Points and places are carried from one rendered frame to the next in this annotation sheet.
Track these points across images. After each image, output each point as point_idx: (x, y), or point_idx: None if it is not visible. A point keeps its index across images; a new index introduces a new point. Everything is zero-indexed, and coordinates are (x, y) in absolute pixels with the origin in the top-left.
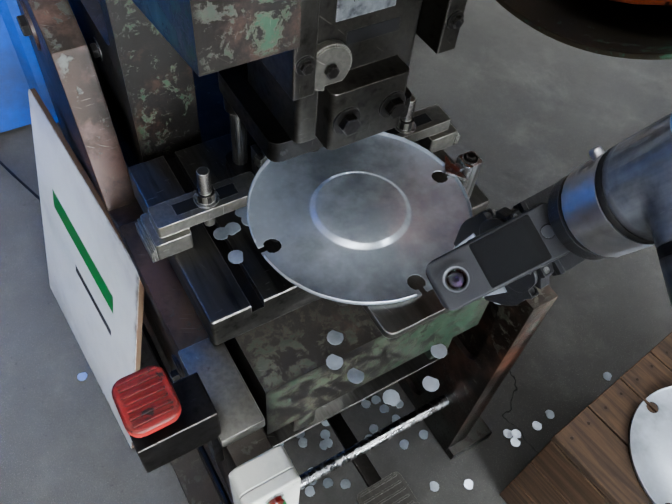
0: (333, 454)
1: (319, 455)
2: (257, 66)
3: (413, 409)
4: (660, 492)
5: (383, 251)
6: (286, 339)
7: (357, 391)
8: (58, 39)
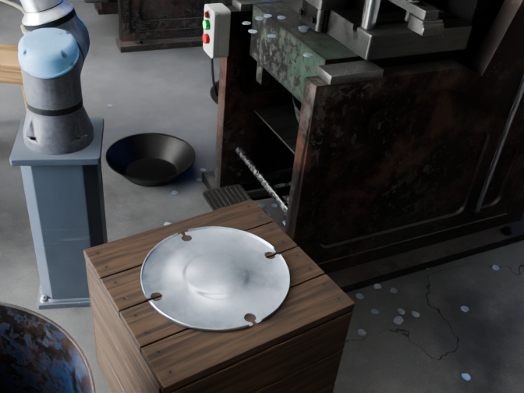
0: (278, 225)
1: (278, 219)
2: None
3: None
4: (200, 236)
5: None
6: (281, 9)
7: (294, 145)
8: None
